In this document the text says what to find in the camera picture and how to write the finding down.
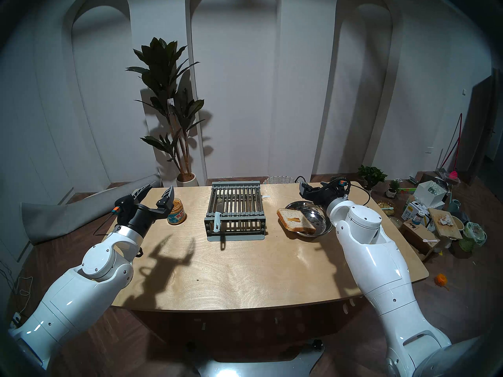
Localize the rolled grey mat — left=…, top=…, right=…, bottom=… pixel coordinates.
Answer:
left=20, top=174, right=162, bottom=245

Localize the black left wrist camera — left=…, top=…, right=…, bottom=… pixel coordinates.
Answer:
left=111, top=197, right=134, bottom=216

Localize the open peanut butter jar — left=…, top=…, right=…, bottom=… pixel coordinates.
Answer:
left=167, top=198, right=186, bottom=225

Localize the grey dish rack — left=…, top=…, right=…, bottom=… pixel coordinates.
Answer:
left=204, top=181, right=267, bottom=241

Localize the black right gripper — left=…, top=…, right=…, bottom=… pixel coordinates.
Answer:
left=299, top=177, right=351, bottom=209

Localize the metal robot base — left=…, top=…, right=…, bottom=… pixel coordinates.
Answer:
left=185, top=340, right=325, bottom=377

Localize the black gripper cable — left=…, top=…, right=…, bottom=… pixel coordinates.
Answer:
left=93, top=212, right=118, bottom=236
left=348, top=183, right=371, bottom=207

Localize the dark door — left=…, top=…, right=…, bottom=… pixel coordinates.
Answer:
left=458, top=68, right=503, bottom=184

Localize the white printed carton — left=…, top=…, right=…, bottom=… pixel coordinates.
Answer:
left=402, top=201, right=433, bottom=227

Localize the wooden cutting board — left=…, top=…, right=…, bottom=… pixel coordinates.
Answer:
left=428, top=208, right=463, bottom=240

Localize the white open box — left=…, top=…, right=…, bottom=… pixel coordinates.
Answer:
left=413, top=181, right=448, bottom=209

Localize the slice of bread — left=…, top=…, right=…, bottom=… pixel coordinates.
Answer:
left=276, top=208, right=317, bottom=234

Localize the small bushy potted plant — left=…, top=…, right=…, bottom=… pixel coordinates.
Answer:
left=358, top=165, right=387, bottom=195

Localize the round steel plate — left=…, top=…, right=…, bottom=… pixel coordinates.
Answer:
left=285, top=201, right=334, bottom=238

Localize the tall dark leafy plant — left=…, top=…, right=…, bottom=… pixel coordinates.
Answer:
left=126, top=37, right=206, bottom=174

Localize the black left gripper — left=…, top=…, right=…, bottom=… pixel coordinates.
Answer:
left=114, top=184, right=175, bottom=236

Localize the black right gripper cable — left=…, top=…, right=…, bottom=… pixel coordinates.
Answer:
left=348, top=183, right=371, bottom=207

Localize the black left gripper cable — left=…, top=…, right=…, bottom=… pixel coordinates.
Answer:
left=93, top=212, right=118, bottom=236

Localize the white floor cable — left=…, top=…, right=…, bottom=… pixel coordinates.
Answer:
left=16, top=276, right=35, bottom=297

